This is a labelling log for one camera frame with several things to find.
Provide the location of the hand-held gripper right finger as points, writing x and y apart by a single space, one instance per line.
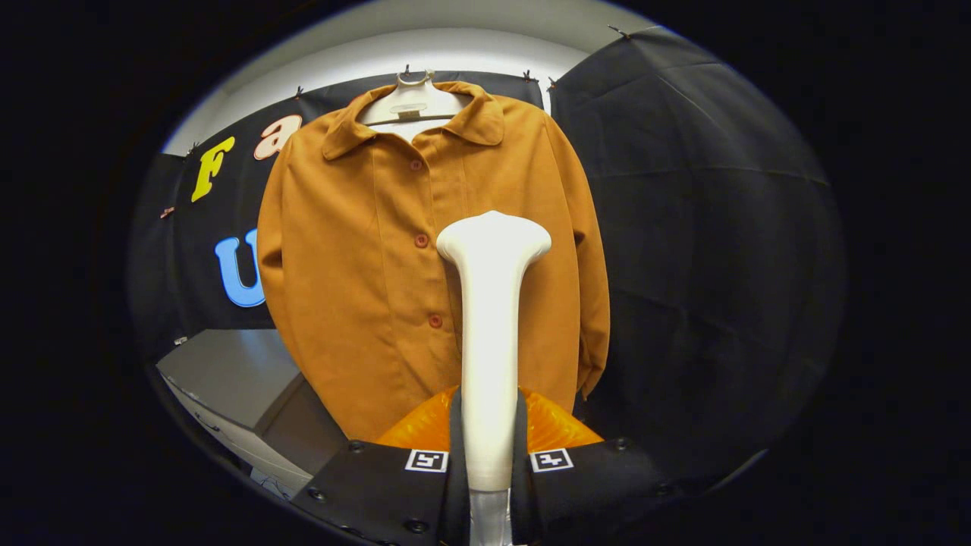
522 500

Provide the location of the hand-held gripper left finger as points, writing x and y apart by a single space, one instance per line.
457 500

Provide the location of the orange button-up shirt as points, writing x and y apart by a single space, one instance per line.
356 303

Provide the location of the white clothes hanger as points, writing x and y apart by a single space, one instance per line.
413 98

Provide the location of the grey cabinet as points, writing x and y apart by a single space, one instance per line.
227 371

